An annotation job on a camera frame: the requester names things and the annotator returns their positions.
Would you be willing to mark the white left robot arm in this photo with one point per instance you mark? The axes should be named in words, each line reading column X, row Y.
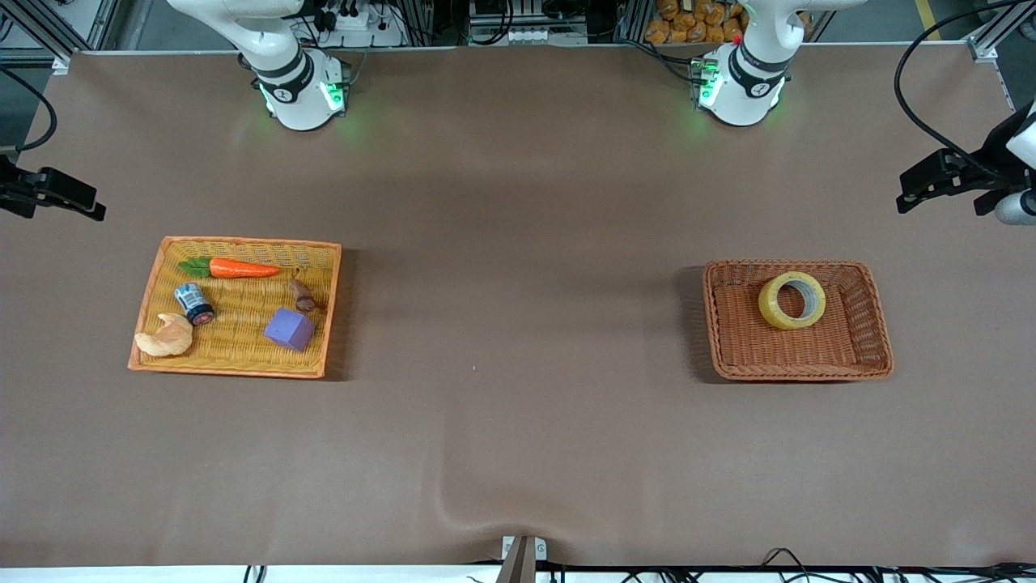
column 740, row 81

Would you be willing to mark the brown wicker basket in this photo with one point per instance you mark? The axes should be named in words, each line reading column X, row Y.
column 745, row 348

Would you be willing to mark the toy croissant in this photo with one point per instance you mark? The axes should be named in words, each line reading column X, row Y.
column 166, row 338

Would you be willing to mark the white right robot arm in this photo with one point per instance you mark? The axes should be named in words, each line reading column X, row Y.
column 299, row 89

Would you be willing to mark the brown pole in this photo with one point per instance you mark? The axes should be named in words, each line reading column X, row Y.
column 518, row 567

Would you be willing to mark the pile of orange toy breads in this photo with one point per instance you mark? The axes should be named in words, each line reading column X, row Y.
column 688, row 20

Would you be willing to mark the metal table edge bracket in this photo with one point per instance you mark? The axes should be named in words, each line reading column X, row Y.
column 510, row 546

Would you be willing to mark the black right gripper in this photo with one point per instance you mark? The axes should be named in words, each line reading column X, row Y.
column 18, row 189

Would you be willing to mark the aluminium frame profile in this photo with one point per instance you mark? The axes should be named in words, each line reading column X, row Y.
column 48, row 32
column 995, row 36

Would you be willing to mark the yellow tape roll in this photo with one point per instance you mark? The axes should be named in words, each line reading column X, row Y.
column 769, row 309

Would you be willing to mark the white power strip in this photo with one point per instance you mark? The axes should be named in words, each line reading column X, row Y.
column 360, row 20

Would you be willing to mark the purple foam block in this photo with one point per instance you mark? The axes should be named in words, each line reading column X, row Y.
column 290, row 329

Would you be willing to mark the yellow wicker tray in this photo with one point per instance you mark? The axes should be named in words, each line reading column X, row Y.
column 235, row 348

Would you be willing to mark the small brown toy root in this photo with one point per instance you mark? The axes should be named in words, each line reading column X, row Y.
column 303, row 297

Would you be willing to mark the small blue white can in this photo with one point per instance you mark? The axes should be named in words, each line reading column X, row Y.
column 194, row 304

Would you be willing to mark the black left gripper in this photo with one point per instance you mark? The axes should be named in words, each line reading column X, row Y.
column 992, row 159

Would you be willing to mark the orange toy carrot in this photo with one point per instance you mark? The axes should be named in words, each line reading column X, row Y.
column 239, row 269

